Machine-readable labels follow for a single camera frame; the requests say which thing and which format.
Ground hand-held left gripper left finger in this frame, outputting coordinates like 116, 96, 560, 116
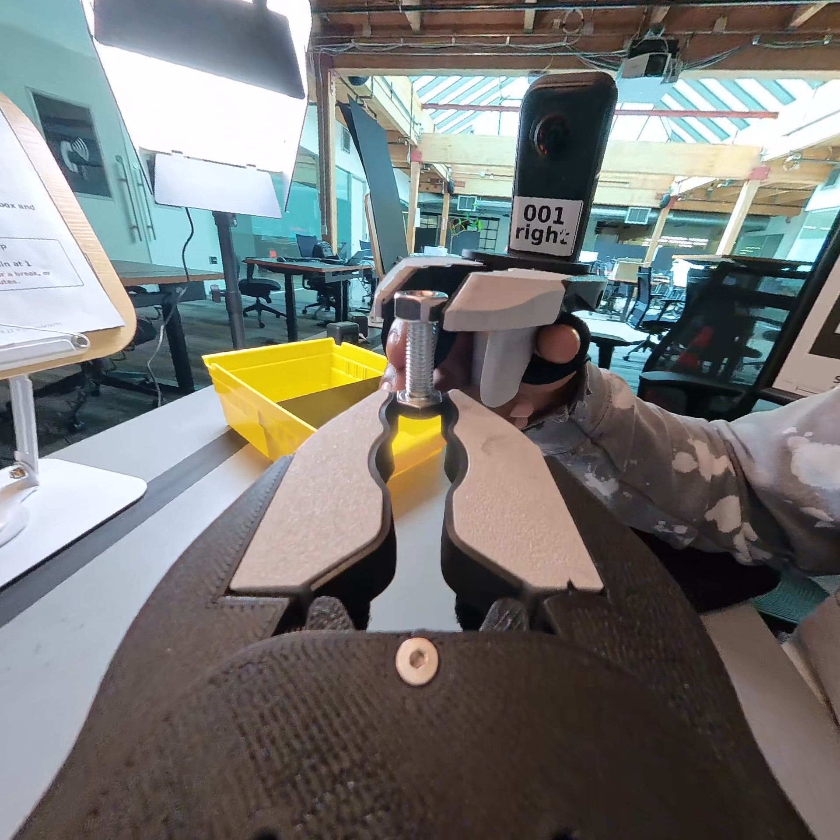
228, 392, 400, 599

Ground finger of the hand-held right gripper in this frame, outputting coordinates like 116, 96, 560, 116
443, 271, 570, 409
369, 256, 485, 324

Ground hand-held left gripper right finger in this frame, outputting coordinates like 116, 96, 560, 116
440, 390, 606, 599

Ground silver hex bolt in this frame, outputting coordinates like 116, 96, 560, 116
392, 292, 450, 406

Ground yellow plastic bin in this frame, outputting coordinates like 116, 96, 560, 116
202, 338, 448, 477

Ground person's right forearm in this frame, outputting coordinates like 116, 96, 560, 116
525, 364, 840, 580

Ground person's right hand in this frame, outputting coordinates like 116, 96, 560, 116
381, 320, 589, 432

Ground dark tilted display board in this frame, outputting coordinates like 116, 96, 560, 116
341, 98, 412, 277

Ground wooden desk black legs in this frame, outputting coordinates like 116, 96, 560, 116
244, 256, 375, 326
112, 259, 228, 396

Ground ceiling projector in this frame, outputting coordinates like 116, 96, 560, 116
620, 38, 681, 84

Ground black chair armrest pad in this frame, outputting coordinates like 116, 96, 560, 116
656, 525, 783, 616

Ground black mesh office chair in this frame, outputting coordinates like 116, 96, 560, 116
640, 259, 840, 422

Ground white stand base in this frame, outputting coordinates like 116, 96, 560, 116
0, 457, 149, 589

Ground bright studio light panel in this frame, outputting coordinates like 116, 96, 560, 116
85, 0, 313, 350

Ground wooden poster board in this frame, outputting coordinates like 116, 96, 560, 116
0, 92, 138, 383

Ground white stand rod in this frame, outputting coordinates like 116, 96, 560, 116
10, 374, 42, 488

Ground white black marker board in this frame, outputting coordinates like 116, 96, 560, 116
773, 217, 840, 396

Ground black wall sign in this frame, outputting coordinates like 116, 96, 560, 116
29, 88, 113, 202

